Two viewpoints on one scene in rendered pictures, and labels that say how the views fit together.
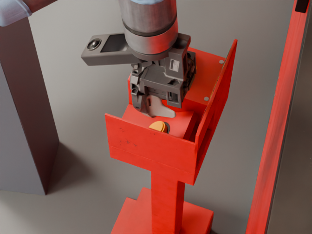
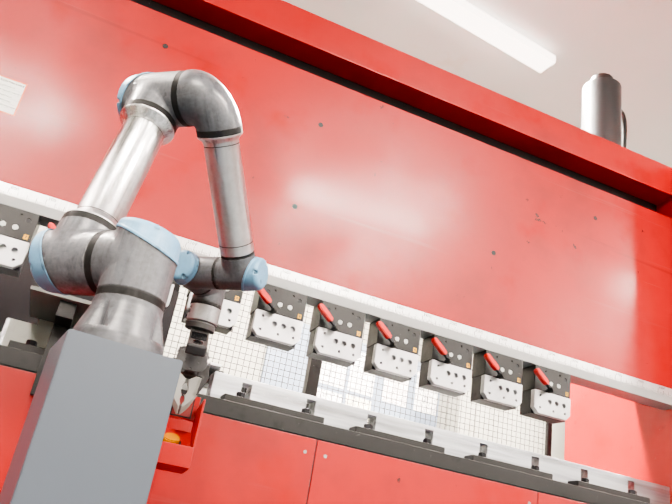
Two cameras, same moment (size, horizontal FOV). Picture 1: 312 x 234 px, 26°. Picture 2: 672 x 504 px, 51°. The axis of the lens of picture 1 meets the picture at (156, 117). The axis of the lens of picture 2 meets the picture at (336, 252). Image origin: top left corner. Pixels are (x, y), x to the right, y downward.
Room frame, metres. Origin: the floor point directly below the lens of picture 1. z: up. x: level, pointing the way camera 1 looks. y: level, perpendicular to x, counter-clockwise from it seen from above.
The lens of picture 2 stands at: (1.25, 1.51, 0.52)
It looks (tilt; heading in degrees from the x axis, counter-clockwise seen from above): 24 degrees up; 236
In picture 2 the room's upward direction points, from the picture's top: 10 degrees clockwise
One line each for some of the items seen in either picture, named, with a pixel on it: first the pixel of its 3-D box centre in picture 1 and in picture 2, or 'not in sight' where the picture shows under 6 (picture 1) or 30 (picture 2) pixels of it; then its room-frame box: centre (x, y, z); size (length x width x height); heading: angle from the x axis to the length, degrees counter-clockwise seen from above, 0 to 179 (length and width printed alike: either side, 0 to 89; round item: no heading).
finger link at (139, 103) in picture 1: (142, 92); (197, 375); (0.57, 0.02, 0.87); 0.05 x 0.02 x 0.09; 159
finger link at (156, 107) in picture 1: (159, 109); (189, 395); (0.57, -0.01, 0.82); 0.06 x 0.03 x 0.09; 69
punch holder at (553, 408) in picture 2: not in sight; (545, 394); (-0.74, -0.02, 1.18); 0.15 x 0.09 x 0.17; 165
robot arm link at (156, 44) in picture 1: (151, 24); (201, 316); (0.59, 0.01, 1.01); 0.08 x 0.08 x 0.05
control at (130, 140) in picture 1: (171, 100); (151, 421); (0.63, -0.03, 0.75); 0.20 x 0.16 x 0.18; 159
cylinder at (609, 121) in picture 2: not in sight; (609, 129); (-1.16, -0.04, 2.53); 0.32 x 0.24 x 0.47; 165
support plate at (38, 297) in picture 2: not in sight; (67, 311); (0.82, -0.28, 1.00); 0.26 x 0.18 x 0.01; 75
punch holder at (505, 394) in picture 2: not in sight; (496, 380); (-0.54, -0.07, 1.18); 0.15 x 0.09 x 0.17; 165
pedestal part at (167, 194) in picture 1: (168, 188); not in sight; (0.63, -0.03, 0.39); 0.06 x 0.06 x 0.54; 69
